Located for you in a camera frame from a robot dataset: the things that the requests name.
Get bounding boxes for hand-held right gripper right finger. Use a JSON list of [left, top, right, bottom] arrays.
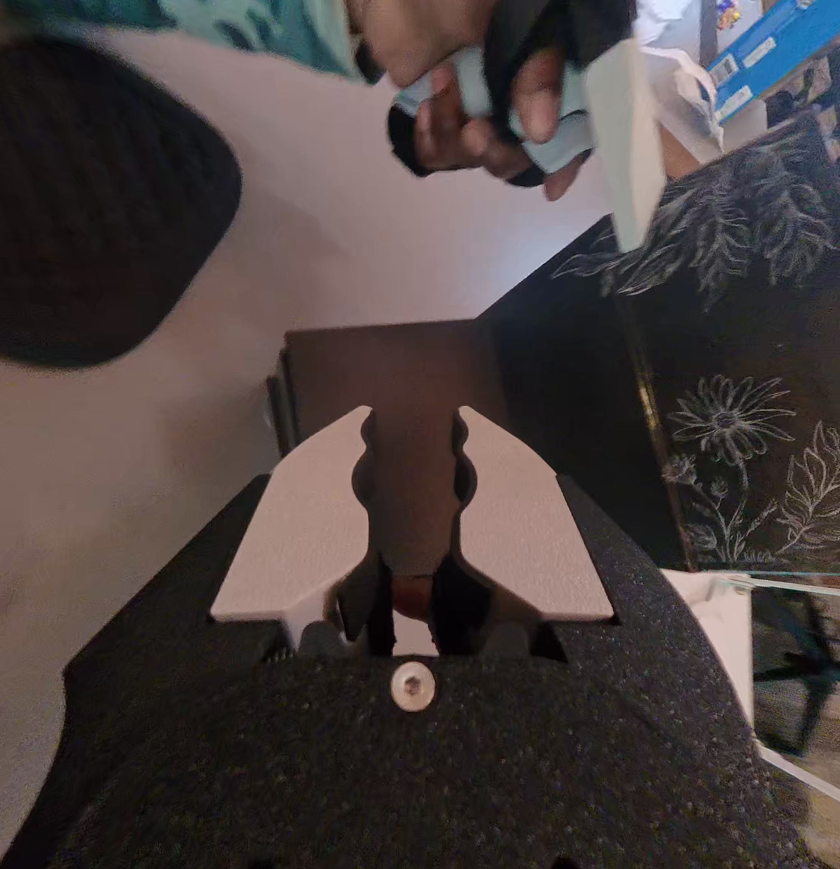
[[454, 406, 615, 622]]

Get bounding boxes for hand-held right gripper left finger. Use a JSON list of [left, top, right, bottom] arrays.
[[211, 406, 374, 624]]

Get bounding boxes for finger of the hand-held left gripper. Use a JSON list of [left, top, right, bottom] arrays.
[[586, 37, 667, 253]]

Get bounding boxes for black carton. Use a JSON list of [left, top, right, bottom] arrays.
[[267, 319, 512, 579]]

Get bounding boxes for black lego set box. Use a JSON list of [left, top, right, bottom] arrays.
[[474, 122, 840, 573]]

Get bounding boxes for person's left forearm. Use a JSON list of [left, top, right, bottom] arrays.
[[5, 0, 366, 77]]

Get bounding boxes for tall blue lego box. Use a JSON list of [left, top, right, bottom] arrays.
[[705, 0, 840, 124]]

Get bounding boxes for person's left hand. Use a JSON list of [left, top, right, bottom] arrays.
[[348, 0, 594, 202]]

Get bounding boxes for white plastic bags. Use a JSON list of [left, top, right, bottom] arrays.
[[634, 0, 726, 165]]

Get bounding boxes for black honeycomb cushion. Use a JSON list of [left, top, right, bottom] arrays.
[[0, 37, 244, 369]]

